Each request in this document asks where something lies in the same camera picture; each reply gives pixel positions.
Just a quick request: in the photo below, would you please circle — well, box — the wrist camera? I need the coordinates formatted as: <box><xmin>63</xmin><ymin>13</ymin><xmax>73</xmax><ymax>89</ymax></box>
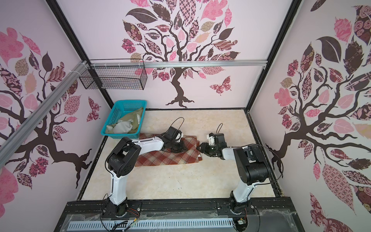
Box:
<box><xmin>164</xmin><ymin>126</ymin><xmax>183</xmax><ymax>142</ymax></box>
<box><xmin>207</xmin><ymin>133</ymin><xmax>226</xmax><ymax>146</ymax></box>

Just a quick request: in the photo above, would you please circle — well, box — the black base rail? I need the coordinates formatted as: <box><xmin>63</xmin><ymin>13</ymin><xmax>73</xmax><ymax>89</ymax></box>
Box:
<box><xmin>55</xmin><ymin>197</ymin><xmax>304</xmax><ymax>232</ymax></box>

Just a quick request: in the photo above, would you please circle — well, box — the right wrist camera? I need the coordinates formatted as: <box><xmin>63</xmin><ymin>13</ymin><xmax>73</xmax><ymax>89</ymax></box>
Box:
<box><xmin>207</xmin><ymin>133</ymin><xmax>226</xmax><ymax>146</ymax></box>

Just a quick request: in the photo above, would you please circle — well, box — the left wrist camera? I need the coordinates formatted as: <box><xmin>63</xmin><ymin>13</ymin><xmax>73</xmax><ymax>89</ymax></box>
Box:
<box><xmin>164</xmin><ymin>126</ymin><xmax>183</xmax><ymax>142</ymax></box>

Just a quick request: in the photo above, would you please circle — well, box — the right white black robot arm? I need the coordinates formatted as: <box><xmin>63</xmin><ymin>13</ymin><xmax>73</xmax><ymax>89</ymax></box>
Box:
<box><xmin>197</xmin><ymin>143</ymin><xmax>269</xmax><ymax>214</ymax></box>

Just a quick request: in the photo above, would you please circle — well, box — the black wire basket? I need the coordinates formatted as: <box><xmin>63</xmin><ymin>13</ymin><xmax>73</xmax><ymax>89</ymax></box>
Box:
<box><xmin>79</xmin><ymin>58</ymin><xmax>148</xmax><ymax>90</ymax></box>

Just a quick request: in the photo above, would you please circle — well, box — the white slotted cable duct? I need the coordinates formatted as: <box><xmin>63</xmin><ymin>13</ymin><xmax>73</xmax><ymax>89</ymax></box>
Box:
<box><xmin>66</xmin><ymin>218</ymin><xmax>234</xmax><ymax>232</ymax></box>

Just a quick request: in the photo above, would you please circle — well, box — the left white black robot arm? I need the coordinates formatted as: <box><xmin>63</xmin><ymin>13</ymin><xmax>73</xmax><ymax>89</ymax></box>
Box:
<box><xmin>105</xmin><ymin>136</ymin><xmax>187</xmax><ymax>218</ymax></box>

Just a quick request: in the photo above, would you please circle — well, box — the aluminium rail back wall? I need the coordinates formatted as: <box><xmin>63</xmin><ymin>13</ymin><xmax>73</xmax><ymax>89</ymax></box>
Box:
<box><xmin>90</xmin><ymin>60</ymin><xmax>268</xmax><ymax>68</ymax></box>

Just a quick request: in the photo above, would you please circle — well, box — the red plaid skirt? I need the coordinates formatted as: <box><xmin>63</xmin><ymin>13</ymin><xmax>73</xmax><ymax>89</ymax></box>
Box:
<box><xmin>135</xmin><ymin>135</ymin><xmax>203</xmax><ymax>167</ymax></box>

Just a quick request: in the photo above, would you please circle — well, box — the teal plastic basket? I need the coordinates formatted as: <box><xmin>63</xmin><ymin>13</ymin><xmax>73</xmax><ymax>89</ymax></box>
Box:
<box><xmin>101</xmin><ymin>100</ymin><xmax>147</xmax><ymax>139</ymax></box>

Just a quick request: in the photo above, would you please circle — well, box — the aluminium rail left wall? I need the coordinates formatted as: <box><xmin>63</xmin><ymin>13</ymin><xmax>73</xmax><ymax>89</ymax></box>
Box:
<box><xmin>1</xmin><ymin>61</ymin><xmax>88</xmax><ymax>167</ymax></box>

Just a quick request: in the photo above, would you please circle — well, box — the aluminium rail wall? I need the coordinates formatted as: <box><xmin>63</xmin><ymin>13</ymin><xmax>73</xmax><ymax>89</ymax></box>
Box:
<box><xmin>1</xmin><ymin>61</ymin><xmax>88</xmax><ymax>167</ymax></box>
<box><xmin>90</xmin><ymin>60</ymin><xmax>268</xmax><ymax>68</ymax></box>

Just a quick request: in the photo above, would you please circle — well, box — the olive and white skirt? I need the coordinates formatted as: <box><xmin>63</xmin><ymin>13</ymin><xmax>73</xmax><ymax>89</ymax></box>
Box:
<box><xmin>105</xmin><ymin>107</ymin><xmax>144</xmax><ymax>134</ymax></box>

